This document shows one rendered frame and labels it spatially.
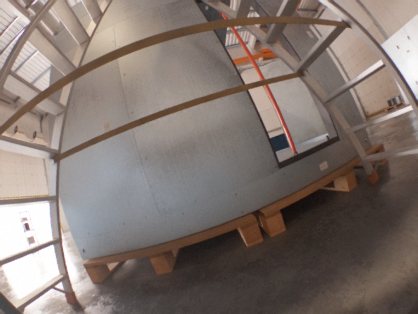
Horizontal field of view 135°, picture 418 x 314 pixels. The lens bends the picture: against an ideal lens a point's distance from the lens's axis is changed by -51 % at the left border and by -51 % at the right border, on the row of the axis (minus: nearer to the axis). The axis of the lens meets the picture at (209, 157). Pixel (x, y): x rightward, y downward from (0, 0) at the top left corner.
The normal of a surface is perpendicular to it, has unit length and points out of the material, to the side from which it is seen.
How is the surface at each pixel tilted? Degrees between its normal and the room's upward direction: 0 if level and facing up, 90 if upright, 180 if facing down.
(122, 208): 90
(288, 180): 90
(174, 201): 90
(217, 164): 90
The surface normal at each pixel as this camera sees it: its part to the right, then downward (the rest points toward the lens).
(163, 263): 0.00, -0.10
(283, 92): -0.32, 0.03
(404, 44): -0.94, 0.35
